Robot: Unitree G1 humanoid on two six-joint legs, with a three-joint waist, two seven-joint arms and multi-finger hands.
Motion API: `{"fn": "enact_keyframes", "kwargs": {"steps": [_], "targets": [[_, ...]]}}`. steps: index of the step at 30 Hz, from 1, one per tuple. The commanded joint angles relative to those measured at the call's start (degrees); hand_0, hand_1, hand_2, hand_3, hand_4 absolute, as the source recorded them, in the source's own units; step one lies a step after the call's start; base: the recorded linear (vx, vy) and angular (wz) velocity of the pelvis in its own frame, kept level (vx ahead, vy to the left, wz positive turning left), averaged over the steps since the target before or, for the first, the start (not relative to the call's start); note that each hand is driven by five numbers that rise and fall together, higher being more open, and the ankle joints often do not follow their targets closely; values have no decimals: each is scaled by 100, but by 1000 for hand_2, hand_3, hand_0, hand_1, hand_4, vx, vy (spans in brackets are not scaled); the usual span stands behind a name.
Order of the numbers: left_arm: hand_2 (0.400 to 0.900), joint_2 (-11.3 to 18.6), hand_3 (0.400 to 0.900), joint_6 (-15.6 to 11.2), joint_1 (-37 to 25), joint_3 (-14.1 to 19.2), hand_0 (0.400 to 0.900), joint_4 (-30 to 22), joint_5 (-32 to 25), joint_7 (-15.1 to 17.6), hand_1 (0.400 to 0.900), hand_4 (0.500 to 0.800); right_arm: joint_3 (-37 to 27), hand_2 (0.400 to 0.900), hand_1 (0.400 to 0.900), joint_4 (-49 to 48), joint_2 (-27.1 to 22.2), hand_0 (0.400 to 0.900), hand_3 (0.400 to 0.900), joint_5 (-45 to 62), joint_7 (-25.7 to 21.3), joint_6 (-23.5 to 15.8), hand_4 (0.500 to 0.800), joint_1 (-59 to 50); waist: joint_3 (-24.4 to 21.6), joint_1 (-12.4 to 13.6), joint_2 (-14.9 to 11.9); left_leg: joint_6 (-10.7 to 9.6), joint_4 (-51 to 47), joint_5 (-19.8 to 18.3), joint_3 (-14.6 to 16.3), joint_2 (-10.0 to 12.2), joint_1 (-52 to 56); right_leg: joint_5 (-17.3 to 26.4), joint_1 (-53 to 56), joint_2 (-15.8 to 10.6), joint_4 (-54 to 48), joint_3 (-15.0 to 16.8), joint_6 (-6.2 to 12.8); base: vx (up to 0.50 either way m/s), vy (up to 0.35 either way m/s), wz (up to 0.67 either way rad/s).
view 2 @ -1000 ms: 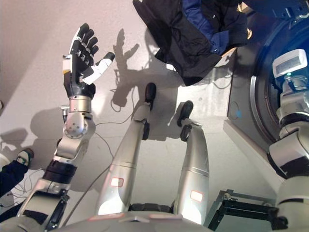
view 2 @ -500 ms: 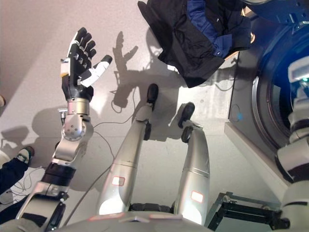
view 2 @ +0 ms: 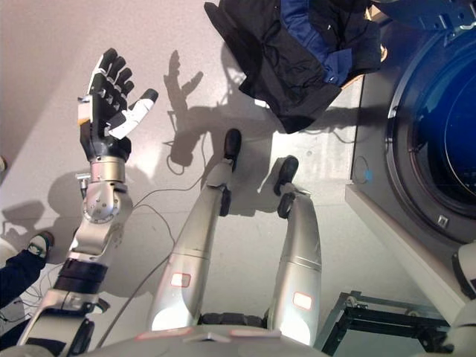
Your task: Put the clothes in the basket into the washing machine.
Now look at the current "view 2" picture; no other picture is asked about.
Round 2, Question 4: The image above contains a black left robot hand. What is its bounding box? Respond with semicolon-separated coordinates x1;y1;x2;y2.
77;47;160;165

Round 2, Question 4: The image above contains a black garment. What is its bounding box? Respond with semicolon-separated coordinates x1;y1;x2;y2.
203;0;385;135

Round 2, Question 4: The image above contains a blue garment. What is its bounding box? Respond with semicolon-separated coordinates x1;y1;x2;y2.
279;0;355;86

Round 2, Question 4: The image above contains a grey front-load washing machine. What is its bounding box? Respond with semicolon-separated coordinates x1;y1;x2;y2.
344;17;476;318

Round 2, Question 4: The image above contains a white green sneaker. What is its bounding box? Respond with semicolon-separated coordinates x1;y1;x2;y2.
28;231;55;258

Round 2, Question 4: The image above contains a silver left robot leg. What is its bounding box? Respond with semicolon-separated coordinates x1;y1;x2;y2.
146;128;243;332

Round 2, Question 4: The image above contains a silver robot leg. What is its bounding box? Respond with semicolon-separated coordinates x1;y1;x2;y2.
266;155;323;347
146;128;243;332

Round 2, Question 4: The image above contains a black trouser leg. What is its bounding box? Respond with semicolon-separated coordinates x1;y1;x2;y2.
0;248;48;310

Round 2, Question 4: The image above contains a silver robot torso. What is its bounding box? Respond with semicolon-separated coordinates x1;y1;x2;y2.
0;326;329;357

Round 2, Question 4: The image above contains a silver right robot leg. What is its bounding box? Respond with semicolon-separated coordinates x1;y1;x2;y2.
266;155;323;347

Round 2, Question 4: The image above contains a thin floor cable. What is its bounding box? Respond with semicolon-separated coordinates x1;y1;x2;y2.
97;132;210;350

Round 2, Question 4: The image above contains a black metal frame cart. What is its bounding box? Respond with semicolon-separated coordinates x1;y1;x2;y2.
318;290;457;357

